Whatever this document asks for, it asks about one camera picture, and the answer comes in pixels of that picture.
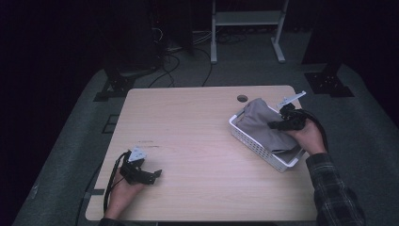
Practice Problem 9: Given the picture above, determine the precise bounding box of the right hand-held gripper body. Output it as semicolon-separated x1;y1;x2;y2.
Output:
275;90;311;132

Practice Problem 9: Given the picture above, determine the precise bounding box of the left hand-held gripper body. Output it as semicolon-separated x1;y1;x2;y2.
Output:
119;146;149;186

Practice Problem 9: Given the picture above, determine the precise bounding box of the grey cloth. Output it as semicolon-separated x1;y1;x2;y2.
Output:
234;97;301;155

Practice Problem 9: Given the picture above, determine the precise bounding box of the white plastic basket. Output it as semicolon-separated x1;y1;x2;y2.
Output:
228;105;307;174

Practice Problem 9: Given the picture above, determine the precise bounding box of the person's right hand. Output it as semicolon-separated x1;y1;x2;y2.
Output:
282;118;327;156

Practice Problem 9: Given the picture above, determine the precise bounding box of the person's left hand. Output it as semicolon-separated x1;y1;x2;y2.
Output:
103;177;146;220

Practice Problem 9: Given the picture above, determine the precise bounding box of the grey tape strip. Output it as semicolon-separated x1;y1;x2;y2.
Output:
83;188;105;201

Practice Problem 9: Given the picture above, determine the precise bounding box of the dark floor outlet plate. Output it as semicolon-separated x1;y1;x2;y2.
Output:
101;114;120;135

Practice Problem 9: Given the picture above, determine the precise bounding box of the black stand with foot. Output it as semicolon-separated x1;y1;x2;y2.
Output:
92;60;158;103

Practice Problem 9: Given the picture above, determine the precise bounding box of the white metal stand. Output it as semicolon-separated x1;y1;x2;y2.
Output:
210;0;290;65

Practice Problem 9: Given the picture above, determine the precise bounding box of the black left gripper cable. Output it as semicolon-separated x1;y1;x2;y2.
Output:
103;151;132;214

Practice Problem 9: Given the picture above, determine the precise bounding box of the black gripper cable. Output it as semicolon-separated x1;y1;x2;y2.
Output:
300;108;330;153
103;151;132;214

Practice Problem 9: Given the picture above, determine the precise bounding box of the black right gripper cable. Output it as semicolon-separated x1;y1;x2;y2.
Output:
300;108;330;153

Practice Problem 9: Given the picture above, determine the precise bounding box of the black stand base plate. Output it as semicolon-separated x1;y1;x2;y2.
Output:
303;61;356;99

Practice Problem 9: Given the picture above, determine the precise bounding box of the black straight floor cable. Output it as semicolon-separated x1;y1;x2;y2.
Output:
193;46;215;88

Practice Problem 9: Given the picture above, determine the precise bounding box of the black looped floor cable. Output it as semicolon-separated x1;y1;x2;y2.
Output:
147;52;182;89

